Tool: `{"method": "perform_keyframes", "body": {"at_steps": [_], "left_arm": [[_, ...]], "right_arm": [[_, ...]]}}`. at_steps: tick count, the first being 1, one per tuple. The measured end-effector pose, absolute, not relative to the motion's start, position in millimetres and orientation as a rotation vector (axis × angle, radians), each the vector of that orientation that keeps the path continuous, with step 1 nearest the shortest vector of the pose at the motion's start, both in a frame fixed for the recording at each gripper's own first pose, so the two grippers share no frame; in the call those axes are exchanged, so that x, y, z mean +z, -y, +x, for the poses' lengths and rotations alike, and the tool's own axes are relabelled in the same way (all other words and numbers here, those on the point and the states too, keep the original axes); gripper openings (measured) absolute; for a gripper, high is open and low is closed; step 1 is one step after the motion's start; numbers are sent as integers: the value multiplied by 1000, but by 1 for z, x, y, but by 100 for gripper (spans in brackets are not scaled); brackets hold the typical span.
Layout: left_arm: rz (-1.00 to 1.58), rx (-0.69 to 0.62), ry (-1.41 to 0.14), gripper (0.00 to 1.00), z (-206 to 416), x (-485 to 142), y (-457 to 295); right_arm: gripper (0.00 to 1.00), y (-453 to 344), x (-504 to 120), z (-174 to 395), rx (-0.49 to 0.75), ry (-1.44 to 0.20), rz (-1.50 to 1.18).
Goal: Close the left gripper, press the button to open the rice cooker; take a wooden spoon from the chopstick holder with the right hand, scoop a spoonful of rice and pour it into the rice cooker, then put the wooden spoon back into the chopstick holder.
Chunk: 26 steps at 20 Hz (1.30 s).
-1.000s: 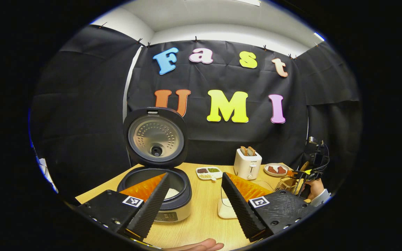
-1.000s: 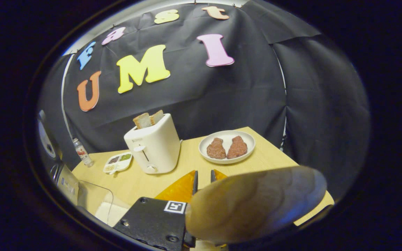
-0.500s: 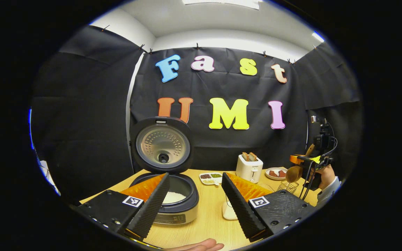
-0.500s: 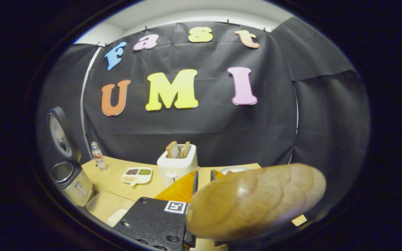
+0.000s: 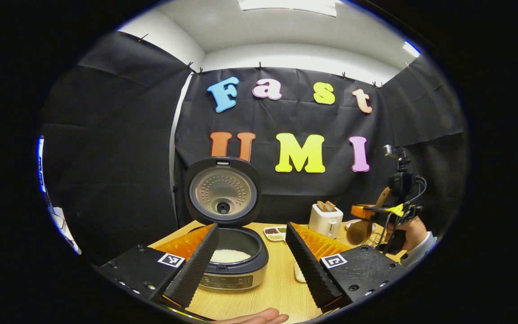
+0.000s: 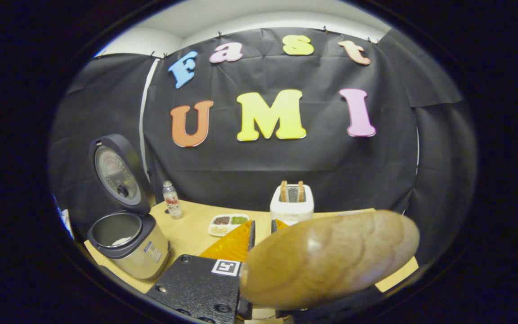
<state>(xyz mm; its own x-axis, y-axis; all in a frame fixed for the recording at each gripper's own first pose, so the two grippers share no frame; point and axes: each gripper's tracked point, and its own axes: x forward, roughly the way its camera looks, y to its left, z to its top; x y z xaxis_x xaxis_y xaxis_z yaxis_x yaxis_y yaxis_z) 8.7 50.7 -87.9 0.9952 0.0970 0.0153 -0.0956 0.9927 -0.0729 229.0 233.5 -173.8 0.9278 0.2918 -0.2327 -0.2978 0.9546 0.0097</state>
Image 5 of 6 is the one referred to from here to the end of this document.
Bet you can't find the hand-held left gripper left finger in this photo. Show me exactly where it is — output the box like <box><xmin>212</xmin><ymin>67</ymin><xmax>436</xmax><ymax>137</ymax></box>
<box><xmin>93</xmin><ymin>223</ymin><xmax>220</xmax><ymax>310</ymax></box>

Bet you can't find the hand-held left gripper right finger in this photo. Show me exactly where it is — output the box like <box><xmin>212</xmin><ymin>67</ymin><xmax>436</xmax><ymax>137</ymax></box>
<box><xmin>285</xmin><ymin>222</ymin><xmax>410</xmax><ymax>311</ymax></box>

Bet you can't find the wooden spoon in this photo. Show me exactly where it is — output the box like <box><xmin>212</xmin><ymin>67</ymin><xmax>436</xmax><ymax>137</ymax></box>
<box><xmin>347</xmin><ymin>187</ymin><xmax>393</xmax><ymax>246</ymax></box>

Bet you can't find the metal wire chopstick holder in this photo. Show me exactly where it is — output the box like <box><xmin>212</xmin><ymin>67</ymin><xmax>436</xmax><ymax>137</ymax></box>
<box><xmin>358</xmin><ymin>230</ymin><xmax>388</xmax><ymax>249</ymax></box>

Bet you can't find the white rice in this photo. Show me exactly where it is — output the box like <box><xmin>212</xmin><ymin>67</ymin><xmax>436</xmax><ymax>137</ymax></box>
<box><xmin>210</xmin><ymin>249</ymin><xmax>252</xmax><ymax>264</ymax></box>

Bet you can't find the dark silver rice cooker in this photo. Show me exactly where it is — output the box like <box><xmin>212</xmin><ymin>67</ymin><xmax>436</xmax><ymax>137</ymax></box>
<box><xmin>183</xmin><ymin>156</ymin><xmax>269</xmax><ymax>291</ymax></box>

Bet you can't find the white toaster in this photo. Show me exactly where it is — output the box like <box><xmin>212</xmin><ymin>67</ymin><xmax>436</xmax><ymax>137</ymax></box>
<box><xmin>308</xmin><ymin>203</ymin><xmax>344</xmax><ymax>239</ymax></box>

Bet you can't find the divided dish with beans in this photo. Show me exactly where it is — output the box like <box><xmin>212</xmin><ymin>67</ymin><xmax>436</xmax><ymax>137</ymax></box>
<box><xmin>263</xmin><ymin>225</ymin><xmax>287</xmax><ymax>242</ymax></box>

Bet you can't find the black backdrop cloth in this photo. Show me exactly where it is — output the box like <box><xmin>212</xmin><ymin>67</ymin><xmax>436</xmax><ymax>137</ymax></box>
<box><xmin>36</xmin><ymin>31</ymin><xmax>469</xmax><ymax>266</ymax></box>

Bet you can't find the large ceiling light panel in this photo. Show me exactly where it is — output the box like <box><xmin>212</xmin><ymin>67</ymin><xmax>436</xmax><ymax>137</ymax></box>
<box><xmin>237</xmin><ymin>0</ymin><xmax>338</xmax><ymax>18</ymax></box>

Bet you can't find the blue white wall poster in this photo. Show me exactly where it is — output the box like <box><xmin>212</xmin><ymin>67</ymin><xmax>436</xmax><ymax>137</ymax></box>
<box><xmin>36</xmin><ymin>135</ymin><xmax>46</xmax><ymax>194</ymax></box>

